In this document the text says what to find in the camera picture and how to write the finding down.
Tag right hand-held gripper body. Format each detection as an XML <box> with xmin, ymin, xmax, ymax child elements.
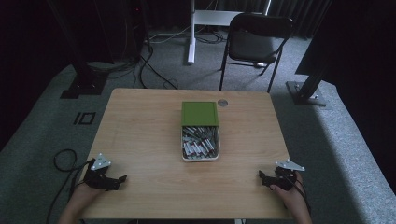
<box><xmin>274</xmin><ymin>159</ymin><xmax>306</xmax><ymax>191</ymax></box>

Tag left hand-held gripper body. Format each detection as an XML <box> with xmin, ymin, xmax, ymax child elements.
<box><xmin>82</xmin><ymin>152</ymin><xmax>112</xmax><ymax>190</ymax></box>

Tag green sliding box lid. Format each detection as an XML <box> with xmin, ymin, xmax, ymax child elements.
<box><xmin>180</xmin><ymin>101</ymin><xmax>219</xmax><ymax>128</ymax></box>

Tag person's right hand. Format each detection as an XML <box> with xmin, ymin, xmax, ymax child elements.
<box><xmin>269</xmin><ymin>171</ymin><xmax>308</xmax><ymax>216</ymax></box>

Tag person's left hand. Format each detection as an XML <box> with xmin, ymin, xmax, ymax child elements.
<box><xmin>66</xmin><ymin>181</ymin><xmax>106</xmax><ymax>213</ymax></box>

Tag pile of batteries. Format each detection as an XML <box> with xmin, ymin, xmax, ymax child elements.
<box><xmin>182</xmin><ymin>125</ymin><xmax>219</xmax><ymax>159</ymax></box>

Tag black metal stand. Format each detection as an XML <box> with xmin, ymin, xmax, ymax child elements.
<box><xmin>46</xmin><ymin>0</ymin><xmax>109</xmax><ymax>100</ymax></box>
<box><xmin>286</xmin><ymin>0</ymin><xmax>334</xmax><ymax>107</ymax></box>

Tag black folding chair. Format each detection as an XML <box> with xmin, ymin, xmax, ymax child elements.
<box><xmin>219</xmin><ymin>12</ymin><xmax>295</xmax><ymax>94</ymax></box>

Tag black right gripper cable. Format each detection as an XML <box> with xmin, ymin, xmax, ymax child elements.
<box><xmin>284</xmin><ymin>169</ymin><xmax>313</xmax><ymax>216</ymax></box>

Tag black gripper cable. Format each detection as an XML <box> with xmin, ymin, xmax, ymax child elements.
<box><xmin>45</xmin><ymin>148</ymin><xmax>96</xmax><ymax>224</ymax></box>
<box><xmin>284</xmin><ymin>169</ymin><xmax>313</xmax><ymax>216</ymax></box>

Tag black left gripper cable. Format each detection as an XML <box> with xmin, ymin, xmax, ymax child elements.
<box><xmin>45</xmin><ymin>148</ymin><xmax>96</xmax><ymax>224</ymax></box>

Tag black floor cables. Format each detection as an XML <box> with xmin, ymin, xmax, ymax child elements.
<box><xmin>88</xmin><ymin>27</ymin><xmax>180</xmax><ymax>91</ymax></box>

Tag white floor cable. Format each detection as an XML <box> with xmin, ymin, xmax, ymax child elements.
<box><xmin>148</xmin><ymin>24</ymin><xmax>192</xmax><ymax>45</ymax></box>

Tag white desk frame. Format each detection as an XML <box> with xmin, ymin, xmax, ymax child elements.
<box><xmin>186</xmin><ymin>0</ymin><xmax>273</xmax><ymax>65</ymax></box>

